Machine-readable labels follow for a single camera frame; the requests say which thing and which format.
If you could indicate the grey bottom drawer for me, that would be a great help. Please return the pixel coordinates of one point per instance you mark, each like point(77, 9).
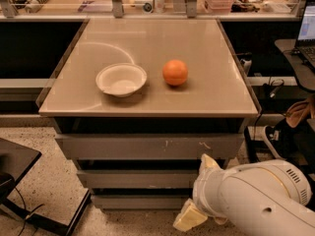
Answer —
point(138, 202)

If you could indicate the grey drawer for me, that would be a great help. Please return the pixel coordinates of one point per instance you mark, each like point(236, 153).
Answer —
point(138, 202)
point(137, 179)
point(149, 146)

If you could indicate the orange ball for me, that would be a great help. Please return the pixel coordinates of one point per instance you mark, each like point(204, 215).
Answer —
point(175, 72)

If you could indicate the white paper bowl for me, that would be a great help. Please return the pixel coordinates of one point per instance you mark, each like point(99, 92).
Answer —
point(121, 80)

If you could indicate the black side table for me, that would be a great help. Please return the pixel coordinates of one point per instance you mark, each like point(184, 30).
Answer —
point(16, 162)

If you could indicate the grey top drawer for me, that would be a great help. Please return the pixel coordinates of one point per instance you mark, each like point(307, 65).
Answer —
point(149, 146)

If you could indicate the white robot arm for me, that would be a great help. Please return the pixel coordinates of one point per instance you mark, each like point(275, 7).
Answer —
point(266, 198)

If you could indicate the black round desk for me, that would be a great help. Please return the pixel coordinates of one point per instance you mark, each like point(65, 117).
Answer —
point(304, 75)

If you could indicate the grey drawer cabinet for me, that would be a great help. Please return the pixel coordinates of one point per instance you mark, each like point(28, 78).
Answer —
point(215, 99)

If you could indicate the white wrapped gripper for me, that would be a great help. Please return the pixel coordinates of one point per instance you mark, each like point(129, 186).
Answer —
point(204, 190)

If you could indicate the open laptop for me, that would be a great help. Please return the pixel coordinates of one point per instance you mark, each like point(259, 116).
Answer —
point(305, 42)

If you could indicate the black sneaker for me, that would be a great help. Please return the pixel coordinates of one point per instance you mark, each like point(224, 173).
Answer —
point(275, 141)

